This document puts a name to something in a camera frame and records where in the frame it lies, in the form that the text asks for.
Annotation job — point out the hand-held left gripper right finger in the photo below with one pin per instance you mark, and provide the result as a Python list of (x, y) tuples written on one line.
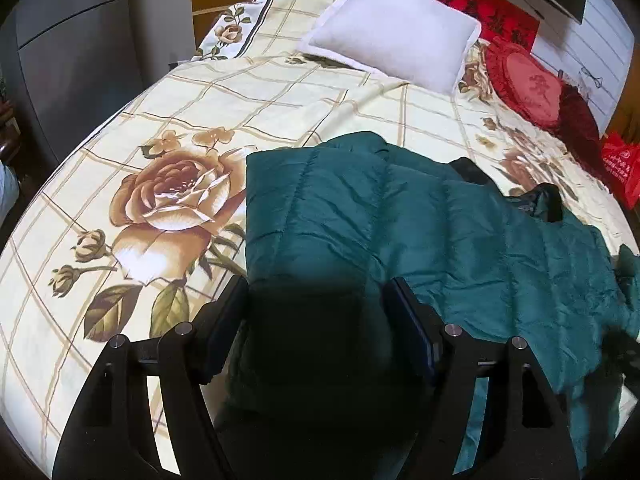
[(413, 320)]

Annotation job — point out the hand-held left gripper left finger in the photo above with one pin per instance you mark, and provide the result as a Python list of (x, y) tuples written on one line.
[(226, 325)]

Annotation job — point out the green puffer jacket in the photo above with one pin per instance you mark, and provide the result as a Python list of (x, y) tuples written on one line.
[(410, 210)]

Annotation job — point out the floral checked bed sheet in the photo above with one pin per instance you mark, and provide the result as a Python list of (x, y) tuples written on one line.
[(165, 170)]

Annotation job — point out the red plastic bag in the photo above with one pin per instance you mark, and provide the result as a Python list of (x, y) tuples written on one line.
[(622, 167)]

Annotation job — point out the red heart-shaped cushion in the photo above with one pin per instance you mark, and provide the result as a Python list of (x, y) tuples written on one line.
[(530, 82)]

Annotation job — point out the dark red cushion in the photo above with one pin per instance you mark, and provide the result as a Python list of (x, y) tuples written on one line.
[(580, 110)]

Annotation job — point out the white pillow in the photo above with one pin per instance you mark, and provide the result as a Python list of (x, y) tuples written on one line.
[(395, 27)]

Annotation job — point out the grey wardrobe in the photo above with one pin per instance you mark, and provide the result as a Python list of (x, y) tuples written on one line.
[(75, 45)]

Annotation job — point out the red patterned pillow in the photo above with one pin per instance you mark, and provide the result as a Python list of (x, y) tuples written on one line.
[(487, 7)]

